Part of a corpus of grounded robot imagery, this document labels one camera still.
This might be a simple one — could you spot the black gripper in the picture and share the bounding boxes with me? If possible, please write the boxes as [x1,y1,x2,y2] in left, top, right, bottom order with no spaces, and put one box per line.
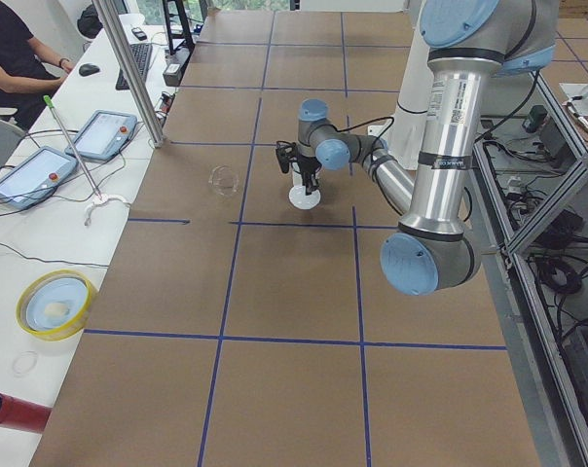
[276,140,321,195]

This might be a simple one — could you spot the white enamel mug lid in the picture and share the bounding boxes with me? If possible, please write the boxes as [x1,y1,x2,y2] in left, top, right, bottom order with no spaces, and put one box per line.
[288,185,321,210]

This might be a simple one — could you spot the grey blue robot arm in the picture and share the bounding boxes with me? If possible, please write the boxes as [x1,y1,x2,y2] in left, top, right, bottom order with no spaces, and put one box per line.
[276,1,560,296]

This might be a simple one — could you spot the clear plastic funnel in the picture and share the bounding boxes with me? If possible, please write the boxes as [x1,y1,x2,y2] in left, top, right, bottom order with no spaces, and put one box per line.
[208,165,239,197]

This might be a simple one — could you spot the upper teach pendant tablet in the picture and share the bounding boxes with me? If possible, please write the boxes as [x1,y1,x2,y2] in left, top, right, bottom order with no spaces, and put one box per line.
[72,110,137,162]

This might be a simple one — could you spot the teach pendant tablet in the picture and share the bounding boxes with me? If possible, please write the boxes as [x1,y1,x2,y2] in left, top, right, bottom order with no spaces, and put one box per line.
[72,110,137,162]
[0,146,78,209]

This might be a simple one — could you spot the black keyboard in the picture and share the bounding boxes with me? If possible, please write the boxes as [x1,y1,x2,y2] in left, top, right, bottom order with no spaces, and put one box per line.
[115,42,155,91]

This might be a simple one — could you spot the black computer mouse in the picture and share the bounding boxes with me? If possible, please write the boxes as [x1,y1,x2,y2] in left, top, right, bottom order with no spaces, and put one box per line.
[78,63,100,77]

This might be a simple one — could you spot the lower teach pendant tablet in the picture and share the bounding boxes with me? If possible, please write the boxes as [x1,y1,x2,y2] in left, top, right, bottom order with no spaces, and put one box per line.
[0,146,78,209]

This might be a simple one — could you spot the white long desk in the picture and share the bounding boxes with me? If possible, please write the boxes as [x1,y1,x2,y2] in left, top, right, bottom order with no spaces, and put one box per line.
[0,12,212,424]

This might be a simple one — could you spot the metal reacher grabber stick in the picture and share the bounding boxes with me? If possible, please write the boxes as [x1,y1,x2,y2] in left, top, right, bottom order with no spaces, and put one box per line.
[43,94,130,227]

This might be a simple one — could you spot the yellow rimmed bowl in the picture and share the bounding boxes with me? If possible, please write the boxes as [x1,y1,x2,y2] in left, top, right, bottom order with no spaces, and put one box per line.
[16,269,98,341]

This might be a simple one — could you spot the person in black shirt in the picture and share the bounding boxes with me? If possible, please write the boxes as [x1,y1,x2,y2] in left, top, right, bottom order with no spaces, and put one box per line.
[0,1,74,130]

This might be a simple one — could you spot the red cylinder tube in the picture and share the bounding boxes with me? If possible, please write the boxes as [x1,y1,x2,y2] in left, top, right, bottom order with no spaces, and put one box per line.
[0,393,52,434]

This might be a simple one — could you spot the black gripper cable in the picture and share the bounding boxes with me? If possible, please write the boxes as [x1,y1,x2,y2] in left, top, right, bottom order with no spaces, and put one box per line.
[333,115,396,153]

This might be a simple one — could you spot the aluminium frame post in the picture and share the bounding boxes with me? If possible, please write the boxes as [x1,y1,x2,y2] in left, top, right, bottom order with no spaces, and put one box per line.
[92,0,165,148]

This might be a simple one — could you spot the black cable bundle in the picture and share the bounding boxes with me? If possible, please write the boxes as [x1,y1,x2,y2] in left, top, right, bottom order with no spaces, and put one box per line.
[527,252,587,296]

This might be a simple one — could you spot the aluminium frame rail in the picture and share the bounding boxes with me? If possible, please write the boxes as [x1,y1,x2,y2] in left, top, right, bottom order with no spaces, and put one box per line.
[472,75,588,466]

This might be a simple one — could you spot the clear plastic ring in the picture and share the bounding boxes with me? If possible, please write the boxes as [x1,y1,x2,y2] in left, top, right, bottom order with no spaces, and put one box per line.
[12,350,40,377]

